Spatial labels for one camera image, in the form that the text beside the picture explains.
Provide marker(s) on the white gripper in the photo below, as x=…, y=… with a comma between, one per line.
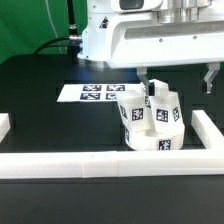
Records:
x=148, y=33

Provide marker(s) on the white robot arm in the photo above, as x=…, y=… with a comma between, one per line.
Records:
x=99, y=13

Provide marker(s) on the white U-shaped fence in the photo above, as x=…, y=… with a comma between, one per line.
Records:
x=206, y=161

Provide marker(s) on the white marker sheet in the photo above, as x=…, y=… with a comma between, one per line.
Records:
x=94, y=92

